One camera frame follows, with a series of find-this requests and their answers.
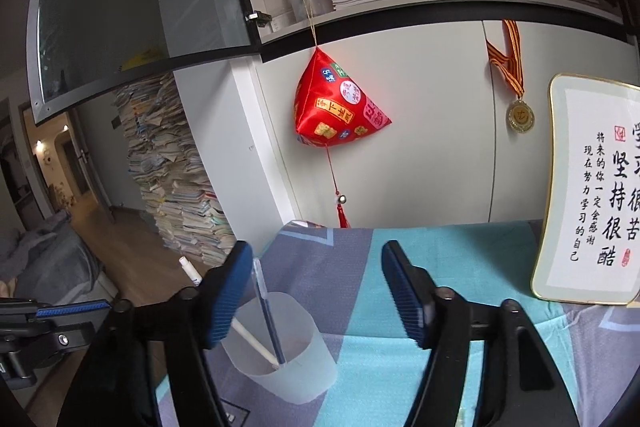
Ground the grey bed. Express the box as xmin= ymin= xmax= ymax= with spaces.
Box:
xmin=0 ymin=209 xmax=118 ymax=308

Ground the white pen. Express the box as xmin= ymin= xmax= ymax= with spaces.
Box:
xmin=178 ymin=256 xmax=281 ymax=368

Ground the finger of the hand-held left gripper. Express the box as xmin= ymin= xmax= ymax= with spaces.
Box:
xmin=36 ymin=300 xmax=112 ymax=320

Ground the calligraphy plaque with gold rim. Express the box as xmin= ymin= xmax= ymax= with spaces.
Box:
xmin=530 ymin=73 xmax=640 ymax=306

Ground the white bookshelf cabinet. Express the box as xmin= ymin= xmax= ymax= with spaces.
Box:
xmin=227 ymin=0 xmax=640 ymax=228

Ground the blue pen with clear cap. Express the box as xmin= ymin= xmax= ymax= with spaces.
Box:
xmin=252 ymin=258 xmax=287 ymax=366

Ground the gold medal with striped ribbon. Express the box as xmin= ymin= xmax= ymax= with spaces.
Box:
xmin=486 ymin=20 xmax=535 ymax=132

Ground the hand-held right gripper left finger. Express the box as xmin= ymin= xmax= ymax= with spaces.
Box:
xmin=57 ymin=239 xmax=254 ymax=427

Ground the red pyramid hanging ornament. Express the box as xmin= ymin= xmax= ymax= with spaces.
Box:
xmin=292 ymin=0 xmax=392 ymax=229

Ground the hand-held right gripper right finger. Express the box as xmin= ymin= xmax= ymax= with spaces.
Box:
xmin=381 ymin=240 xmax=581 ymax=427

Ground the blue and grey printed tablecloth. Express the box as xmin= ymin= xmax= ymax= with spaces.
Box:
xmin=155 ymin=219 xmax=640 ymax=427

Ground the translucent plastic pen cup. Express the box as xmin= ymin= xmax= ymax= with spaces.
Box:
xmin=220 ymin=292 xmax=337 ymax=406

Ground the tall stack of papers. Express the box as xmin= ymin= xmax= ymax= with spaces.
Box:
xmin=114 ymin=72 xmax=236 ymax=268

